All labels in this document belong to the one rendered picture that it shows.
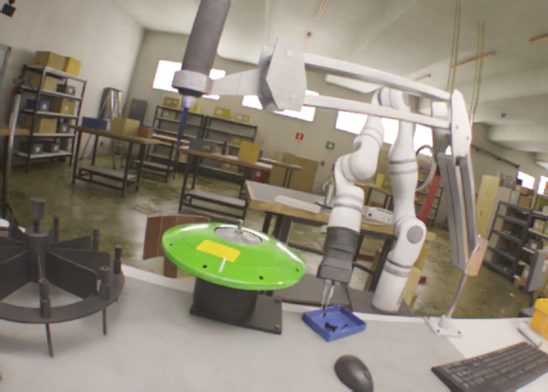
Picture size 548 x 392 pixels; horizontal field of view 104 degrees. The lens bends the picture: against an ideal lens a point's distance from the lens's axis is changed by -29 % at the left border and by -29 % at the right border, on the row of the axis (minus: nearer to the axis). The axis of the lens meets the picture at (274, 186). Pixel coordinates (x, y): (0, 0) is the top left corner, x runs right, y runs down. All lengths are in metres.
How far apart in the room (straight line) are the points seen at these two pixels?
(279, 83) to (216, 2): 0.13
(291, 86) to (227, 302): 0.44
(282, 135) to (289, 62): 9.03
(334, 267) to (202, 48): 0.50
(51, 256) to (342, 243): 0.58
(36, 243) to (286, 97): 0.48
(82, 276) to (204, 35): 0.42
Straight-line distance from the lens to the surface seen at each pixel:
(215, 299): 0.63
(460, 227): 0.74
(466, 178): 0.71
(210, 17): 0.38
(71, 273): 0.57
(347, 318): 0.80
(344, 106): 0.43
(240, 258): 0.55
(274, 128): 9.40
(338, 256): 0.66
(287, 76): 0.38
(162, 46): 10.44
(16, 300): 0.67
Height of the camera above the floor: 1.29
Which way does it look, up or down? 7 degrees down
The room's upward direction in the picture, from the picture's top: 13 degrees clockwise
